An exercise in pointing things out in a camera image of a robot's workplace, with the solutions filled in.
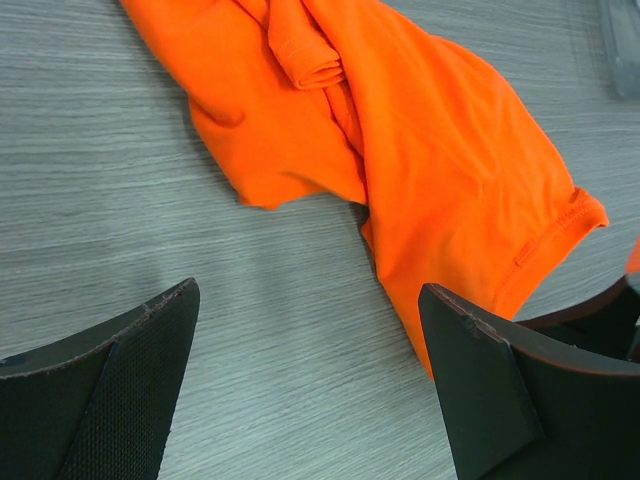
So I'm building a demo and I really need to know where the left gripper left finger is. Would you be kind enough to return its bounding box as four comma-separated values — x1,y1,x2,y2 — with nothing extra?
1,278,200,479

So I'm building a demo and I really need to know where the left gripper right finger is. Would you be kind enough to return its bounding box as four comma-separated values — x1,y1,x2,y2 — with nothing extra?
419,277,639,479

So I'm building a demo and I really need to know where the orange t shirt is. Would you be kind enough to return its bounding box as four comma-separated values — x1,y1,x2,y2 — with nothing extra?
123,1,609,368

